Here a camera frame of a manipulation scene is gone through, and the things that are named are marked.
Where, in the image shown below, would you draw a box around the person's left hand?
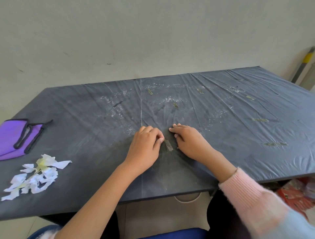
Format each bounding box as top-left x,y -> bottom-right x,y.
123,126 -> 165,171

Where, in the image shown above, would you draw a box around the person's right hand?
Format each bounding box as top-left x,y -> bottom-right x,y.
169,123 -> 217,165

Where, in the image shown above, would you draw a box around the gathered paper scraps pile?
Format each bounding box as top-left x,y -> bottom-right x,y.
1,154 -> 73,201

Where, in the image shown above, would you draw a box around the person's right forearm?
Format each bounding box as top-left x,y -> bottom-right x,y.
199,147 -> 315,239

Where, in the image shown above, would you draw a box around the person's left forearm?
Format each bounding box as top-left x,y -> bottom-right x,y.
55,160 -> 146,239

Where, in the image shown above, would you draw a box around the person's black trousers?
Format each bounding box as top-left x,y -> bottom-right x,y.
40,189 -> 251,239

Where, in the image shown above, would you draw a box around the purple cloth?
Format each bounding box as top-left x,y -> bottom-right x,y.
0,119 -> 53,161

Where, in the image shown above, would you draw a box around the dark grey covered table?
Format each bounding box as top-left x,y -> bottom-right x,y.
0,66 -> 315,221

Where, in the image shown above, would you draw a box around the red and white package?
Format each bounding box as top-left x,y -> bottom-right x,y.
277,177 -> 315,220

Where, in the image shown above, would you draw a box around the grey pole yellow band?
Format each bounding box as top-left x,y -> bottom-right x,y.
291,46 -> 315,83

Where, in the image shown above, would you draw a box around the white cable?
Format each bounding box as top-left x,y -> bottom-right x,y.
174,192 -> 203,203

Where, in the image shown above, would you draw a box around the grey wall pipe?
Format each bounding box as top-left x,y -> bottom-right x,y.
299,63 -> 315,90

